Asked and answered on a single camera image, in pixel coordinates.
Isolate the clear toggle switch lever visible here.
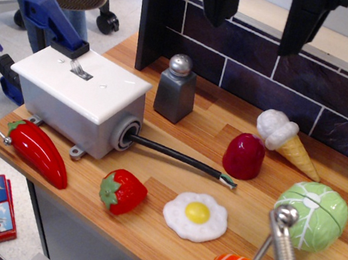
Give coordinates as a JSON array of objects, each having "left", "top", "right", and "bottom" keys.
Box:
[{"left": 70, "top": 59, "right": 86, "bottom": 78}]

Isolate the dark brick-pattern back panel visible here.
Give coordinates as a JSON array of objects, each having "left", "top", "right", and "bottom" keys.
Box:
[{"left": 135, "top": 0, "right": 348, "bottom": 157}]

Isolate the grey salt shaker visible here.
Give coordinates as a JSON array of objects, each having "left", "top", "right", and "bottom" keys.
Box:
[{"left": 153, "top": 54, "right": 197, "bottom": 123}]

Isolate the black chair caster wheel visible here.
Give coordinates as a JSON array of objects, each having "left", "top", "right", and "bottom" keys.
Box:
[{"left": 96, "top": 0, "right": 120, "bottom": 35}]

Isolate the toy ice cream cone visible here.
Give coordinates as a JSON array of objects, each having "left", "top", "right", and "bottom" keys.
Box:
[{"left": 256, "top": 109, "right": 320, "bottom": 182}]

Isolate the dark red toy radish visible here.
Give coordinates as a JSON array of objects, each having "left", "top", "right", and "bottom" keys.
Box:
[{"left": 222, "top": 133, "right": 266, "bottom": 180}]

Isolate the blue bar clamp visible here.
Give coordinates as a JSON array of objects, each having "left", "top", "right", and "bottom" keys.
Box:
[{"left": 0, "top": 0, "right": 90, "bottom": 105}]

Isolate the green toy cabbage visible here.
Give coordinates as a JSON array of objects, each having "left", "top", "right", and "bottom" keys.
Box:
[{"left": 275, "top": 182, "right": 348, "bottom": 253}]

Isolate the metal clamp screw right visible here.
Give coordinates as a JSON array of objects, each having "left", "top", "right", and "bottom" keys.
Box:
[{"left": 252, "top": 204, "right": 299, "bottom": 260}]

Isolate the red toy strawberry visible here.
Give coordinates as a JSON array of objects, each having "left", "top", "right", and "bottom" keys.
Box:
[{"left": 99, "top": 169, "right": 148, "bottom": 215}]

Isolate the toy fried egg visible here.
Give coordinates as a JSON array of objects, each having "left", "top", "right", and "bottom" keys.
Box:
[{"left": 163, "top": 192, "right": 228, "bottom": 243}]

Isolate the red toy chili pepper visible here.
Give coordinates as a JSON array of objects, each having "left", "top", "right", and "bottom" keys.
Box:
[{"left": 7, "top": 119, "right": 68, "bottom": 190}]

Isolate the black cable with stripped end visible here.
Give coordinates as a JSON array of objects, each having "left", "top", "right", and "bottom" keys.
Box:
[{"left": 121, "top": 133, "right": 243, "bottom": 191}]

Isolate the white light switch box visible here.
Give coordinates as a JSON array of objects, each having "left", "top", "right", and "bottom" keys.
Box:
[{"left": 11, "top": 47, "right": 152, "bottom": 159}]

